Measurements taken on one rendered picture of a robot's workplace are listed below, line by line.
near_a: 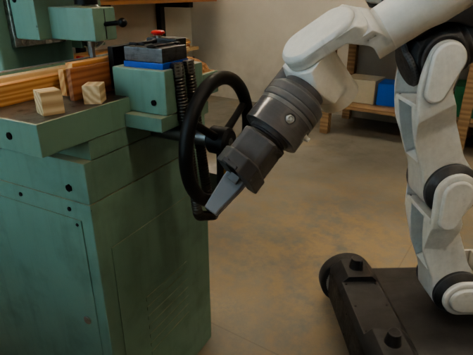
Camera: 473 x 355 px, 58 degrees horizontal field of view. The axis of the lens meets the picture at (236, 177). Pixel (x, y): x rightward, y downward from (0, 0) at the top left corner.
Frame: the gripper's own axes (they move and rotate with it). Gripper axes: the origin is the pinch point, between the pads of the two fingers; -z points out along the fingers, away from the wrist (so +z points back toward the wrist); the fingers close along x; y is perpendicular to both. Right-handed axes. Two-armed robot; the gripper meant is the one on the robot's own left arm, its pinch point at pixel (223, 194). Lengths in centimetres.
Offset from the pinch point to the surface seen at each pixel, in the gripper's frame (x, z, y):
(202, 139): 26.5, 7.6, 18.1
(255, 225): 160, 3, 19
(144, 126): 20.4, 2.2, 27.4
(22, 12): 18, 6, 67
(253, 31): 330, 162, 166
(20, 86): 12, -7, 49
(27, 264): 38, -41, 39
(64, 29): 21, 9, 58
